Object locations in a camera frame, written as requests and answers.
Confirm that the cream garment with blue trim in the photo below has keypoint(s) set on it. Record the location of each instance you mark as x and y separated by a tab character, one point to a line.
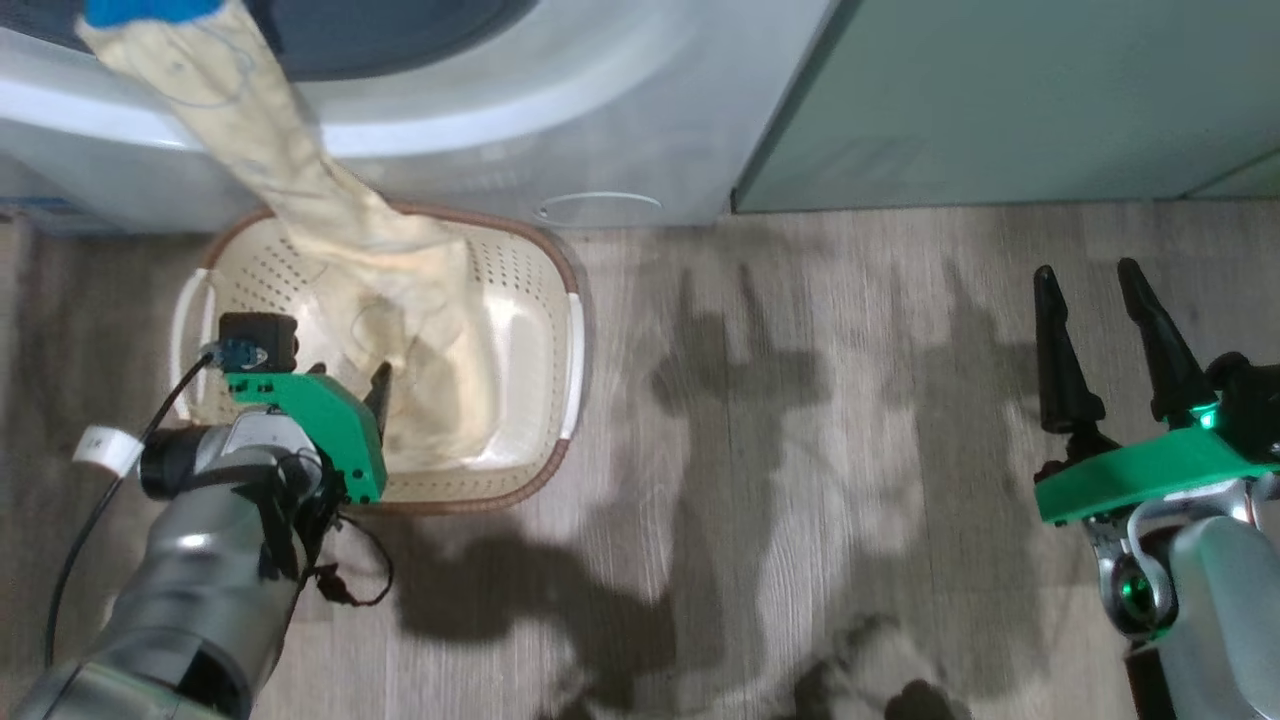
300	180

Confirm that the cream perforated laundry basket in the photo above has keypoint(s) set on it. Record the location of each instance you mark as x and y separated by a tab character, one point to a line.
520	330

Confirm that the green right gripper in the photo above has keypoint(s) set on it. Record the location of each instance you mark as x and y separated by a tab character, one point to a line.
1150	475

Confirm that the round filter cover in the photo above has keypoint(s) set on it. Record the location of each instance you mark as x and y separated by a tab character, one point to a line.
600	208

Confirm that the narrow pale green cabinet panel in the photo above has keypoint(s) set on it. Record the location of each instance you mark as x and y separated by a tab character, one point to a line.
1245	180

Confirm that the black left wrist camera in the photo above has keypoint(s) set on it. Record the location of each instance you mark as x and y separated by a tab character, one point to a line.
258	328

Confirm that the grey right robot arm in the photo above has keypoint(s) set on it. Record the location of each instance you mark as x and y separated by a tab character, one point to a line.
1220	600

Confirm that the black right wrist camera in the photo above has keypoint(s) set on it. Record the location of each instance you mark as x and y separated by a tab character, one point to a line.
1250	400

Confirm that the tall pale green cabinet panel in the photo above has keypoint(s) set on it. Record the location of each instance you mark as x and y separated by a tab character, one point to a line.
1000	100

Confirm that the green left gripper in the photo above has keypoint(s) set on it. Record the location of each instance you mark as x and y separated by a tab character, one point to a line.
335	430

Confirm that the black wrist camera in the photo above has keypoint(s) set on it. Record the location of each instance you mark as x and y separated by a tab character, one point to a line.
1250	400
258	328

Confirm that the grey rubber door gasket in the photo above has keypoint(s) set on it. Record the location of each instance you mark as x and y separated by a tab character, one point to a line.
400	40

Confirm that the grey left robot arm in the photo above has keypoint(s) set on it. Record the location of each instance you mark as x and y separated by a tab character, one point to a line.
200	580

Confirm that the white washing machine body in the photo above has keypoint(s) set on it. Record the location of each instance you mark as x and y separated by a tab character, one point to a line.
600	120

